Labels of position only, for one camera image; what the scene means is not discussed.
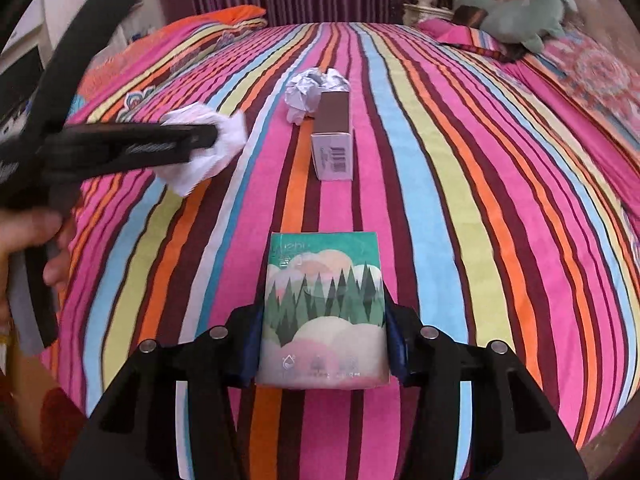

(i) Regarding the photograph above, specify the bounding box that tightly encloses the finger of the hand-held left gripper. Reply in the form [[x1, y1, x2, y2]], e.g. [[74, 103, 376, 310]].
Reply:
[[62, 122, 220, 177]]

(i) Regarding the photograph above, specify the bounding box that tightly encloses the black hand strap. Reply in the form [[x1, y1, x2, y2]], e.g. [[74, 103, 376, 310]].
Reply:
[[27, 0, 147, 132], [9, 240, 61, 351]]

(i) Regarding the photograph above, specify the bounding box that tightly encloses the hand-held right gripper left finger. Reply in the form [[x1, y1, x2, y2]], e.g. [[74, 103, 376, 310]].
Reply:
[[60, 305, 264, 480]]

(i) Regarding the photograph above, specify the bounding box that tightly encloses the cream nightstand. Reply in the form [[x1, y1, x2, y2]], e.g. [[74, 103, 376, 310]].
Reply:
[[402, 2, 457, 27]]

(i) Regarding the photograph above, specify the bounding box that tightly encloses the white cabinet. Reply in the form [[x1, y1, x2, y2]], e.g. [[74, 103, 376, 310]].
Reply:
[[0, 0, 132, 86]]

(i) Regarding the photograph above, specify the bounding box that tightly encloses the person's left hand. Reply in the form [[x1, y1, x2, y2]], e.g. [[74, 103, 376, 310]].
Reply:
[[0, 207, 77, 327]]

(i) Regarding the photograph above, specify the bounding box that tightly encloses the orange striped pillow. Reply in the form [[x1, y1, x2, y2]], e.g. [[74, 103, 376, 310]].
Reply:
[[75, 5, 269, 103]]

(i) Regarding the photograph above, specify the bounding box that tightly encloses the forest print tissue pack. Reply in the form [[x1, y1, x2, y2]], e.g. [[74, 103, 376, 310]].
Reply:
[[255, 231, 392, 391]]

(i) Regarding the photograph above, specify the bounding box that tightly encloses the white paper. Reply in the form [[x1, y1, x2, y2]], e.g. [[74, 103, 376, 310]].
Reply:
[[284, 67, 351, 126], [156, 102, 249, 198]]

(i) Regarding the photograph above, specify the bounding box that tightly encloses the green plush toy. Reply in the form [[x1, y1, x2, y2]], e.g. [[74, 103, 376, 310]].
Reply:
[[451, 0, 579, 54]]

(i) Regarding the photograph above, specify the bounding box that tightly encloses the floral patterned pillow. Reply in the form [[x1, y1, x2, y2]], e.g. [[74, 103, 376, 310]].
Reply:
[[520, 22, 640, 161]]

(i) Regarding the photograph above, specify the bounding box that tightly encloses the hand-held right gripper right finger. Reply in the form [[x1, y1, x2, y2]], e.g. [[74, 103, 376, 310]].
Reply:
[[384, 304, 589, 480]]

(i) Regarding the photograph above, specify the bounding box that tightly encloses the colourful striped bed sheet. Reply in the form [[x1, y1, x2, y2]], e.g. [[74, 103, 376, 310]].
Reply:
[[40, 20, 640, 480]]

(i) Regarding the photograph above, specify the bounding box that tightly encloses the brown and white box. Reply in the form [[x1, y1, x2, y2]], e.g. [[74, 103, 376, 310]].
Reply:
[[310, 92, 356, 182]]

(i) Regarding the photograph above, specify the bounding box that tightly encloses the dark screen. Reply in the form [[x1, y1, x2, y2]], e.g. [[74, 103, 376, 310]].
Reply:
[[0, 47, 47, 126]]

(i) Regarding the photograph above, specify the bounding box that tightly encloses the pink striped pillow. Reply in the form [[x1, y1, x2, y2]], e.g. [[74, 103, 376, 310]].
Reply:
[[417, 16, 507, 62]]

